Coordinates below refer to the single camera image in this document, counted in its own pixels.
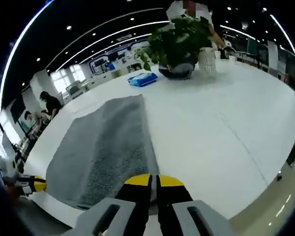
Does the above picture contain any black screen on stand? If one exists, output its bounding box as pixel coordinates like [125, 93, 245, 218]
[9, 96, 26, 124]

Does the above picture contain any grey towel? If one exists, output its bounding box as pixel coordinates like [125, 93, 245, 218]
[45, 94, 161, 210]

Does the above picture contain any blue wet wipes packet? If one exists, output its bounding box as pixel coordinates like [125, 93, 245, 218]
[127, 71, 159, 88]

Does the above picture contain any white ribbed cup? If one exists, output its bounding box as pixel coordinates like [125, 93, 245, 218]
[198, 47, 217, 75]

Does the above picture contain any green potted plant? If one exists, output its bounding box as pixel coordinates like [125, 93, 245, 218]
[137, 16, 215, 80]

